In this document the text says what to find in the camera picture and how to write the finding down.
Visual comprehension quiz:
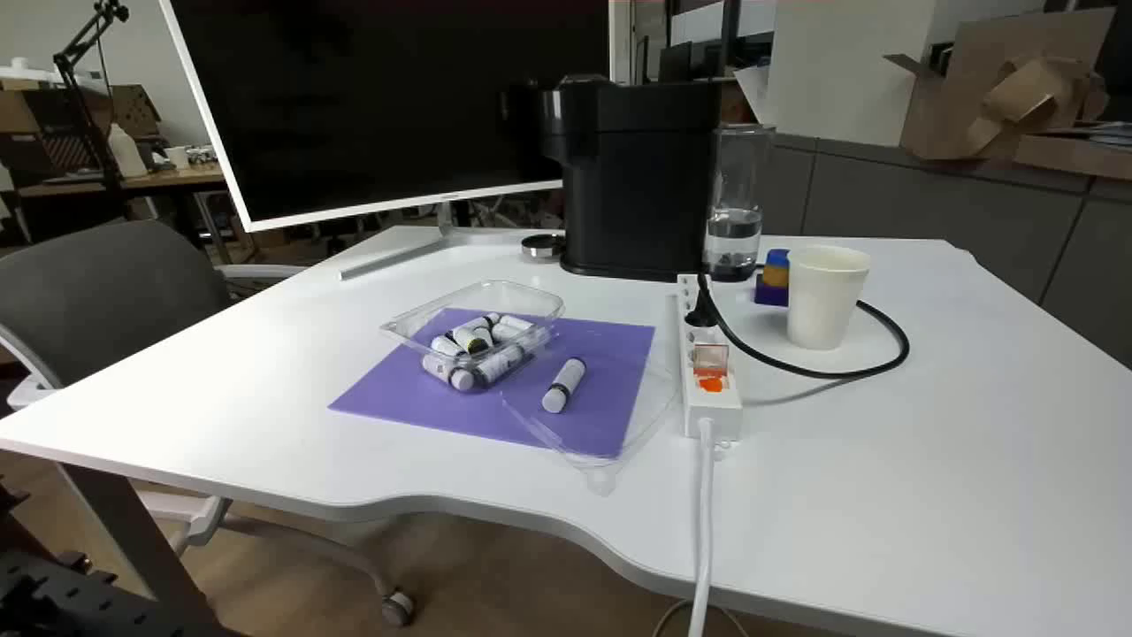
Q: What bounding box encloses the black perforated rack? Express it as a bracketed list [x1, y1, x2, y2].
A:
[0, 478, 246, 637]

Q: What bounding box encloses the thin grey cable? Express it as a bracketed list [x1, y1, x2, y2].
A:
[740, 371, 855, 411]

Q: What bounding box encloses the wooden background desk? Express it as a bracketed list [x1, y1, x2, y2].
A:
[12, 158, 229, 246]

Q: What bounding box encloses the white framed computer monitor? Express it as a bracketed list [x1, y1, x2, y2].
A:
[155, 0, 619, 238]

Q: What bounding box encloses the white power strip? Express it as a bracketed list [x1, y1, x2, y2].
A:
[675, 270, 746, 443]

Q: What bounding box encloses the grey table leg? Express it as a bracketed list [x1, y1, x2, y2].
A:
[52, 463, 226, 637]

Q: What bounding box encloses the white power strip cable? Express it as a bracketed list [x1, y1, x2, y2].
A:
[682, 417, 724, 637]

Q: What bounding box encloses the white monitor stand base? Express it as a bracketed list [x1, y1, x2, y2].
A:
[336, 203, 460, 284]

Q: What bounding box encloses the grey office chair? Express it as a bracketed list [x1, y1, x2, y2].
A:
[0, 216, 420, 629]

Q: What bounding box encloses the clear plastic lid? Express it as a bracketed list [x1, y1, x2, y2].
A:
[499, 334, 691, 494]

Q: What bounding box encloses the black coffee machine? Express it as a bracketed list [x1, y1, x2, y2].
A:
[539, 73, 724, 284]

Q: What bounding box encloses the flat cardboard piece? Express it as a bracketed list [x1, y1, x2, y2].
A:
[1009, 123, 1132, 185]

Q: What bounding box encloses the round black disc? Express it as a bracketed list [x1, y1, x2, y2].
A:
[522, 230, 570, 264]

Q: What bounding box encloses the purple mat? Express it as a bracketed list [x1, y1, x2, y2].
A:
[326, 306, 660, 463]

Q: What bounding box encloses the white paper cup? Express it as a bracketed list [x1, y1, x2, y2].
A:
[782, 241, 879, 353]

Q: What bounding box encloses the clear plastic container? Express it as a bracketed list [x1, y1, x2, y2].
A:
[375, 276, 570, 371]

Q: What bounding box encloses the white plastic bottle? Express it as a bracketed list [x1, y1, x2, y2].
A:
[102, 122, 153, 181]

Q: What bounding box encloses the black plug with cable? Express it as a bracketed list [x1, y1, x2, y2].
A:
[682, 270, 912, 387]

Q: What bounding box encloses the grey cabinet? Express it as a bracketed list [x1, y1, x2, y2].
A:
[754, 131, 1132, 371]

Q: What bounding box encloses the plastic water bottle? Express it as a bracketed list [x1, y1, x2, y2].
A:
[702, 122, 772, 287]

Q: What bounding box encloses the brown cardboard box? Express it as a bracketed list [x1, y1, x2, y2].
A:
[886, 4, 1119, 169]

